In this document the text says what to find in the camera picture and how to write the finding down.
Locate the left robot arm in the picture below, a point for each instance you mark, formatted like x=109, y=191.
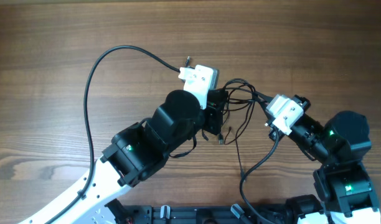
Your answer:
x=135, y=154

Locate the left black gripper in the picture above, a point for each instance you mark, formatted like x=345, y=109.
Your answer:
x=214, y=109

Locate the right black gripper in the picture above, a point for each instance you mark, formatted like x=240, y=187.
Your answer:
x=304, y=102

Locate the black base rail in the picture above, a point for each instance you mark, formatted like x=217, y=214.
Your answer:
x=181, y=215

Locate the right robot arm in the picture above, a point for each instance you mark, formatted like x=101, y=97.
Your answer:
x=344, y=190

